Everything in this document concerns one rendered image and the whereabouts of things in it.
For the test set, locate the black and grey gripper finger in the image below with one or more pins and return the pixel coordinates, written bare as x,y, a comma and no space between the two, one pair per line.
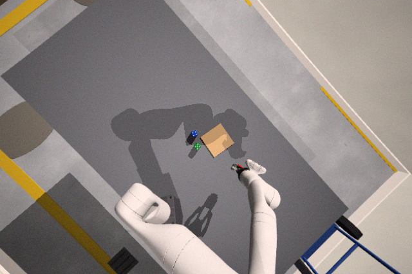
235,166

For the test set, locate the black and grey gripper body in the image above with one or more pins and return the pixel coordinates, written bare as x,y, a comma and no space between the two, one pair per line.
240,171

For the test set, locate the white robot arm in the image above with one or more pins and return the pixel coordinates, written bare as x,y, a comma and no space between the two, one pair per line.
180,251

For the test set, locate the tan flat mat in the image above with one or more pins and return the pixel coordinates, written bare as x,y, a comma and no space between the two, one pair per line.
217,140

